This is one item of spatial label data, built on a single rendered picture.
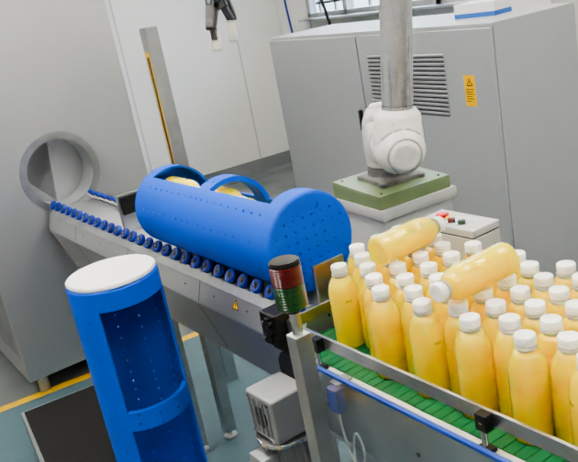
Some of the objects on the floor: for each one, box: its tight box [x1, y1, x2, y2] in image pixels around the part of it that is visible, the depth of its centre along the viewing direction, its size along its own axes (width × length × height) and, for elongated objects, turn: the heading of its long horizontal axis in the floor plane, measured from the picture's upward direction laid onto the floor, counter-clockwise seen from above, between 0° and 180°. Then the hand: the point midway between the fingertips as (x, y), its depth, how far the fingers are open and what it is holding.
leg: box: [199, 335, 238, 440], centre depth 313 cm, size 6×6×63 cm
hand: (225, 42), depth 247 cm, fingers open, 13 cm apart
